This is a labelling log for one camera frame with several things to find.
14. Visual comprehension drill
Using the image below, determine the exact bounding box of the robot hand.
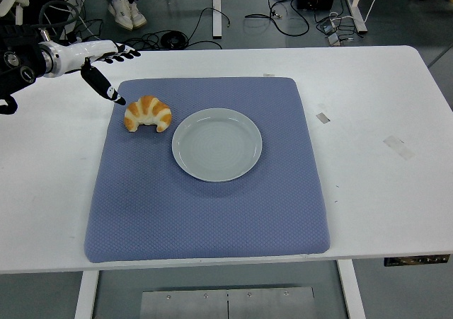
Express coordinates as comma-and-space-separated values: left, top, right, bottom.
56, 40, 142, 107

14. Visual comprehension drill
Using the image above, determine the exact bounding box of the croissant bread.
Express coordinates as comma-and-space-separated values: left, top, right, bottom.
123, 95, 173, 133

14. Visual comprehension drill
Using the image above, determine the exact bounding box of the grey round plate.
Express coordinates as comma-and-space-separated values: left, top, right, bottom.
171, 108, 264, 183

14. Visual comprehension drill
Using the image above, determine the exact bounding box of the grey metal plate with screws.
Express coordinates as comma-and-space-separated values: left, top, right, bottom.
140, 286, 316, 319

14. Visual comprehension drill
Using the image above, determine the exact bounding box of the person's foot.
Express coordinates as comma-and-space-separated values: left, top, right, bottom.
127, 1, 148, 28
107, 0, 134, 32

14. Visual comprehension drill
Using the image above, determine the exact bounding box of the white office chair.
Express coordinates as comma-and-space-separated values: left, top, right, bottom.
0, 0, 31, 26

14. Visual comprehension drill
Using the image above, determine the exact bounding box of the white narrow desk leg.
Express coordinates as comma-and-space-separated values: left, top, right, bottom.
211, 0, 224, 39

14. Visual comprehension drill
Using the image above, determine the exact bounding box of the blue quilted mat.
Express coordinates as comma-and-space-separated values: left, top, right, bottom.
84, 77, 332, 264

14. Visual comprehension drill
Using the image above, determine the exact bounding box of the white table leg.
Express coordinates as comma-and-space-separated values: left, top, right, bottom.
73, 269, 101, 319
336, 260, 367, 319

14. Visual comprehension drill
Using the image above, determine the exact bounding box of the grey power adapter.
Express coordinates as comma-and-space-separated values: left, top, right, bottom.
317, 18, 338, 35

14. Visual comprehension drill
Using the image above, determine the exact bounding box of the white wide desk leg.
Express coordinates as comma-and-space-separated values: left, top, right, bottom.
339, 0, 368, 34

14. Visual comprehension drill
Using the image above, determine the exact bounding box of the large clear tape piece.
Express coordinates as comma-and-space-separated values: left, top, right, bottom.
383, 135, 415, 161

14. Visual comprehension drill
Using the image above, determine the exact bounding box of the table control panel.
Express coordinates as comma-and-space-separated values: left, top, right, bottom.
384, 254, 451, 267

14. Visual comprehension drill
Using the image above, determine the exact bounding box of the black coiled cable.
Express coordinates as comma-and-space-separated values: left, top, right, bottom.
160, 30, 189, 50

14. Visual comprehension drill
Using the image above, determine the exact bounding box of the black long looped cable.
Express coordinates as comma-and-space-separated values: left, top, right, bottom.
186, 7, 233, 50

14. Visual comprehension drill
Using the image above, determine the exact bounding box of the black thin floor cable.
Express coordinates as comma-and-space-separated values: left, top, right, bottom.
243, 11, 311, 37

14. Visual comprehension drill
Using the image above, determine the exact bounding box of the white cable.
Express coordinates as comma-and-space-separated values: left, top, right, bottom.
364, 0, 404, 22

